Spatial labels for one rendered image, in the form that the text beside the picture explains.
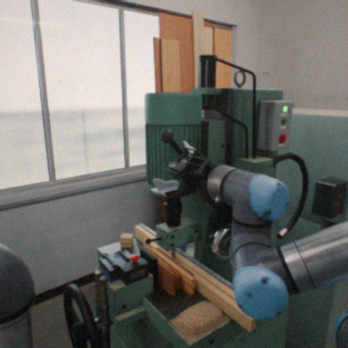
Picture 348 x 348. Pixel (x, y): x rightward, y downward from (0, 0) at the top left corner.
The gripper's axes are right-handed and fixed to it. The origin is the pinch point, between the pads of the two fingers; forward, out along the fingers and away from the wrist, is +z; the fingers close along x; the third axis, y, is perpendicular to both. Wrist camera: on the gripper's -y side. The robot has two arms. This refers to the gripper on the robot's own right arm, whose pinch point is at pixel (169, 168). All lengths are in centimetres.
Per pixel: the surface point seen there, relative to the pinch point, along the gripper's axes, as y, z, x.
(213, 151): -13.0, 5.3, -15.9
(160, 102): 10.9, 7.8, -13.5
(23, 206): -25, 145, 49
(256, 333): -67, -10, 22
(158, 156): -0.3, 9.2, -2.6
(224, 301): -32.9, -14.1, 19.2
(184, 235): -27.5, 8.8, 9.9
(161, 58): -29, 140, -97
